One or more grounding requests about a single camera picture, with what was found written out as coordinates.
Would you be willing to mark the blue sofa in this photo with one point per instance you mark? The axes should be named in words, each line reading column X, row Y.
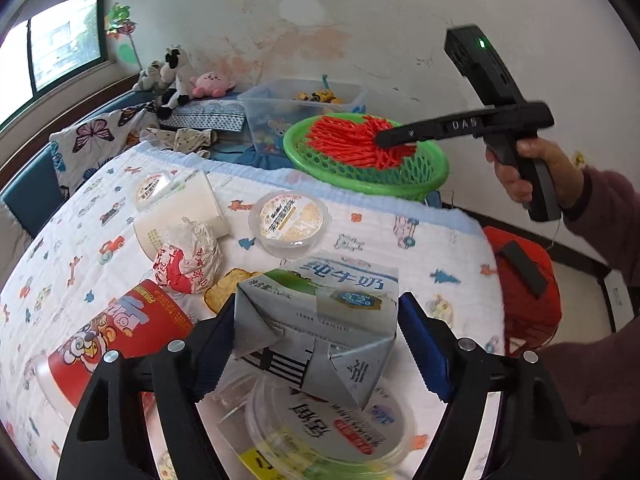
column 30, row 185

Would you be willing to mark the pink plush toy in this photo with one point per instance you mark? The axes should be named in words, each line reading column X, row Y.
column 212, row 85

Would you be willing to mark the grey patterned cushion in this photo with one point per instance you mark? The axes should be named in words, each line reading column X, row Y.
column 210, row 116

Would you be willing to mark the grey green milk carton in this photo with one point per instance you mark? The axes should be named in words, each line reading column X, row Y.
column 320, row 330

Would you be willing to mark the grey plush toy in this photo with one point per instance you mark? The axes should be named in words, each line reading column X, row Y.
column 149, row 76

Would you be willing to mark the black flat block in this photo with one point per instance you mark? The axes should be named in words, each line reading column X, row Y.
column 525, row 267

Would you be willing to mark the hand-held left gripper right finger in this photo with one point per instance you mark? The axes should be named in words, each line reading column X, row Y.
column 425, row 345

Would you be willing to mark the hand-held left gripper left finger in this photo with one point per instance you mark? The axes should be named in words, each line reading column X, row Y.
column 216, row 360

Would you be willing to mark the butterfly print pillow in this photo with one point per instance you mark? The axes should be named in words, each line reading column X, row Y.
column 95, row 135

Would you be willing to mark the colourful cartoon toy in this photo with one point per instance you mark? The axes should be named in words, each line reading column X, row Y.
column 270, row 135

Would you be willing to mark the black white cow plush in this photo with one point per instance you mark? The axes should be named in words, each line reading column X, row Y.
column 172, row 77

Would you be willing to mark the clear flat lidded container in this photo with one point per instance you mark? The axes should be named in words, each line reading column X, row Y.
column 340, row 435

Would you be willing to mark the green plastic basket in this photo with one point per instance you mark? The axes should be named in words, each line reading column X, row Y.
column 400, row 180

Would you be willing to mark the person's right hand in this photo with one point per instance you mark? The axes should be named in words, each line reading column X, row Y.
column 560, row 170

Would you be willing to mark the red paper cup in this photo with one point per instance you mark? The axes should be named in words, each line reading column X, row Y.
column 110, row 340

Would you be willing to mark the blue towel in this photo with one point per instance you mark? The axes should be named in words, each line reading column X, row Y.
column 255, row 157

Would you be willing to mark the colourful pinwheel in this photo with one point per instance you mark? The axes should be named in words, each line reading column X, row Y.
column 121, row 22

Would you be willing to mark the yellow toy vehicles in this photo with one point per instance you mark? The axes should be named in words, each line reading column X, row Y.
column 320, row 96

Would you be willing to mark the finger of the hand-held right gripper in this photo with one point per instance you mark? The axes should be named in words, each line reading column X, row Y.
column 407, row 134

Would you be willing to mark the person's left forearm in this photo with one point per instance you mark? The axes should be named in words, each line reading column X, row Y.
column 595, row 375

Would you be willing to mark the clear round container yellow label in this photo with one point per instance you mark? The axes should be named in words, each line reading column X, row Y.
column 290, row 220

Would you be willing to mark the clear plastic storage box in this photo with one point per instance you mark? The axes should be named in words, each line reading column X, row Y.
column 280, row 110

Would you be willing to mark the small cup with foil lid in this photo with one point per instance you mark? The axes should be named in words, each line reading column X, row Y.
column 150, row 191

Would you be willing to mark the printed blanket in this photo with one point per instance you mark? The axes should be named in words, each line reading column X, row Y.
column 75, row 240

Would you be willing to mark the person's right forearm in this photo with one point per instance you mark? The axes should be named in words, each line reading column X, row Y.
column 605, row 210

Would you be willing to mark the window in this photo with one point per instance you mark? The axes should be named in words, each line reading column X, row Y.
column 65, row 45

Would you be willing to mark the red striped snack bag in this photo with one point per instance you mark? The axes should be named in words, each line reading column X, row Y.
column 345, row 142

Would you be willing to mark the beige baby clothes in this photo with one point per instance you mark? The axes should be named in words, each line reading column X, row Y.
column 185, row 141

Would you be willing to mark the crumpled red white wrapper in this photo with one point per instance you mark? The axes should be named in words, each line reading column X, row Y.
column 187, row 260

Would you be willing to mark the white paper cup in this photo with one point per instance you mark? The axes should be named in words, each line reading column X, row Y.
column 200, row 205

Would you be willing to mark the green wall sticker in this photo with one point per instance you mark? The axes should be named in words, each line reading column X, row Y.
column 128, row 53

